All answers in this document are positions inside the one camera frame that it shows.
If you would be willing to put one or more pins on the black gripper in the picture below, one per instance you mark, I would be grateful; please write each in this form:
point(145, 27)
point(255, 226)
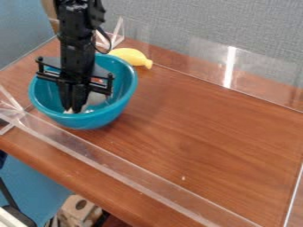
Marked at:
point(97, 80)

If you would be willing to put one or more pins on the blue plastic bowl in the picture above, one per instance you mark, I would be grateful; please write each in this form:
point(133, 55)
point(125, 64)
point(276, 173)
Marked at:
point(42, 95)

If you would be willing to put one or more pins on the white red toy mushroom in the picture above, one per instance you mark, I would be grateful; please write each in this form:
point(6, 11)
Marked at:
point(95, 99)

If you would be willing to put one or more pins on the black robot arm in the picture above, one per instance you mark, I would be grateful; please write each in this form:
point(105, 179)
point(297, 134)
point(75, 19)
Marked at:
point(80, 18)

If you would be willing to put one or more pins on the yellow toy banana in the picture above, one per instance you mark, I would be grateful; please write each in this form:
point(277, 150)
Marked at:
point(132, 56)

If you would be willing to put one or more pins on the front clear acrylic barrier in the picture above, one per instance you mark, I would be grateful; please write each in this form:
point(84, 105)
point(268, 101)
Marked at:
point(143, 198)

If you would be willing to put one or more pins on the clear acrylic barrier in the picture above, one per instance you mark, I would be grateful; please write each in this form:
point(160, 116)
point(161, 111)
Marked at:
point(261, 77)
point(143, 198)

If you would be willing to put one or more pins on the beige block with hole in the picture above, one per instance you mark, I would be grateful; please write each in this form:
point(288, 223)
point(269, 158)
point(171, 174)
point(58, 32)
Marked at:
point(77, 212)

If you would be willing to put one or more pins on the rear clear acrylic barrier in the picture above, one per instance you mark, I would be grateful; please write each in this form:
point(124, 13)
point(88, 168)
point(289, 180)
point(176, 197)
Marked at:
point(261, 77)

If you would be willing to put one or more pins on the left clear acrylic bracket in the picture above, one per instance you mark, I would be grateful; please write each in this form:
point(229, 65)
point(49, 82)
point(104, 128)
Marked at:
point(10, 111)

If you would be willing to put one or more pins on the clear acrylic triangular bracket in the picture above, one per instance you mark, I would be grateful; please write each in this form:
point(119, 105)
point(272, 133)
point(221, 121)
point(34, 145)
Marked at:
point(116, 36)

